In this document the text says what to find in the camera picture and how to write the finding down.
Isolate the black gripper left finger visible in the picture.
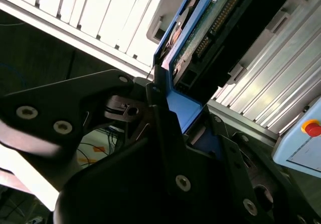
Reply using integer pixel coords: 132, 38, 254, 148
0, 65, 199, 206

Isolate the hard disk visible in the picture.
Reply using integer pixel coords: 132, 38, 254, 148
152, 0, 295, 159

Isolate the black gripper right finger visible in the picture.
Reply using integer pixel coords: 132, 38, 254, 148
202, 107, 316, 224

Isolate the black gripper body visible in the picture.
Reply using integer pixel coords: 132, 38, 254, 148
53, 136, 251, 224

